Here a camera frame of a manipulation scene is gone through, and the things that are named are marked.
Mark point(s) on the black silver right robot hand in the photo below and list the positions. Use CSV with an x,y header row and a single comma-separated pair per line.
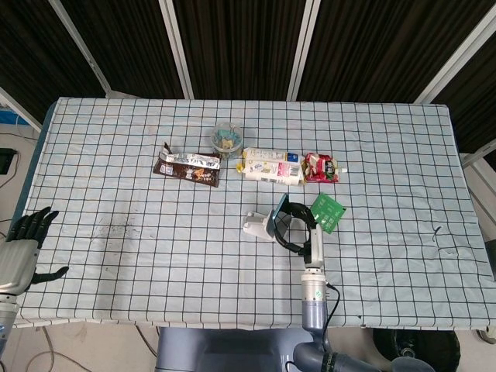
x,y
315,248

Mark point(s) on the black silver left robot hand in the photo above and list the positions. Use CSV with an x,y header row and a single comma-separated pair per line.
x,y
17,263

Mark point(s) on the black smartphone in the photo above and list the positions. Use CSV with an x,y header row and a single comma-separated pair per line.
x,y
280,213

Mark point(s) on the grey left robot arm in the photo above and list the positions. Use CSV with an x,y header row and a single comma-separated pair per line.
x,y
5,314

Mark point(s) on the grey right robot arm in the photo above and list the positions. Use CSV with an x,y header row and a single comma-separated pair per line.
x,y
315,310

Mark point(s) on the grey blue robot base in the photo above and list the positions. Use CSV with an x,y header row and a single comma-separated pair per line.
x,y
232,348

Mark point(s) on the white phone stand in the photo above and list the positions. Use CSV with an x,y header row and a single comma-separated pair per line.
x,y
255,228

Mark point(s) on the green square packet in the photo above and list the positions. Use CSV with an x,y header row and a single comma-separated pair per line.
x,y
329,213

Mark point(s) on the red snack bag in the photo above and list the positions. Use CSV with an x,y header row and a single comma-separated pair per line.
x,y
321,167

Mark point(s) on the white yellow snack bag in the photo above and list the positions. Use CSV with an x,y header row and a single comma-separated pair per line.
x,y
271,167

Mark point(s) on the blue table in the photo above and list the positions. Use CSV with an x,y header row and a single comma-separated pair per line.
x,y
33,155

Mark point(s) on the black loose thread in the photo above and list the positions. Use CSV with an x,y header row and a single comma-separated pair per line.
x,y
436,232

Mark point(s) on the checkered blue white tablecloth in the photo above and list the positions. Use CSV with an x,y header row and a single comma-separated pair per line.
x,y
155,252

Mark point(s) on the clear round plastic container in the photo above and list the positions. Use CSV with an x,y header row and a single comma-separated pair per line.
x,y
227,139

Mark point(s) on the black round floor object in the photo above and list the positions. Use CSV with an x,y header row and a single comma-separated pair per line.
x,y
418,348

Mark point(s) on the blue box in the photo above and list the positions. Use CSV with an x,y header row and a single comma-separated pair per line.
x,y
9,116

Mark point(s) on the brown chocolate wrapper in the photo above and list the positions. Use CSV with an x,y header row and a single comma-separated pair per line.
x,y
188,168

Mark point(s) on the white metal frame post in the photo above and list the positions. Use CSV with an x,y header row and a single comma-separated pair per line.
x,y
304,46
457,50
21,108
177,46
79,46
478,157

